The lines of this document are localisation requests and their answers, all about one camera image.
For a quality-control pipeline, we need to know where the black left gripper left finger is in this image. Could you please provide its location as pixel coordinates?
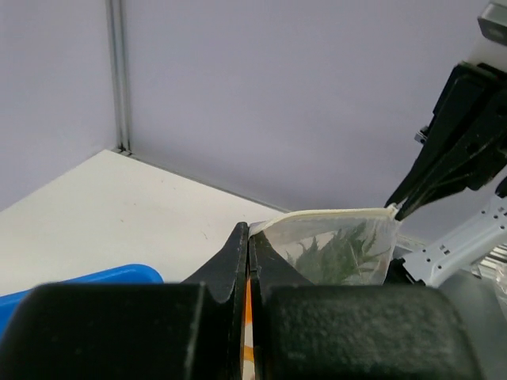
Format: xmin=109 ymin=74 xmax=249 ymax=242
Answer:
xmin=1 ymin=222 xmax=248 ymax=379

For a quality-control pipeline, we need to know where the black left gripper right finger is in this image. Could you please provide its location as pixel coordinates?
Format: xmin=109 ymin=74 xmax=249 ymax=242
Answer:
xmin=249 ymin=234 xmax=475 ymax=379

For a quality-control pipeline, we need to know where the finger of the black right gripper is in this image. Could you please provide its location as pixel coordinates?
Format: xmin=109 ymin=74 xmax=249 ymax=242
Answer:
xmin=395 ymin=90 xmax=506 ymax=221
xmin=386 ymin=63 xmax=499 ymax=208

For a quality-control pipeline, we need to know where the orange toy pineapple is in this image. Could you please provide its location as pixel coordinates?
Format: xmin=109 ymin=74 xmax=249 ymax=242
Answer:
xmin=244 ymin=222 xmax=392 ymax=379

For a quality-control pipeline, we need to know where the clear zip top bag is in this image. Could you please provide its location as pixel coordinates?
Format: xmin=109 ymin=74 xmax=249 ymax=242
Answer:
xmin=241 ymin=205 xmax=404 ymax=380

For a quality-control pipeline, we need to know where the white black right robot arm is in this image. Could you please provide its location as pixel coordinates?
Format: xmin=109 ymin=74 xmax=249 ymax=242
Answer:
xmin=386 ymin=62 xmax=506 ymax=287

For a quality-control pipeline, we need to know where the blue plastic tray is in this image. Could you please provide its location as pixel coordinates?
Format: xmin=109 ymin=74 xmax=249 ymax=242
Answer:
xmin=1 ymin=264 xmax=163 ymax=337

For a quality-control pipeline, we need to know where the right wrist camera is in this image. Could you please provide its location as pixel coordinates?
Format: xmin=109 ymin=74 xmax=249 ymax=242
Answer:
xmin=478 ymin=0 xmax=507 ymax=46

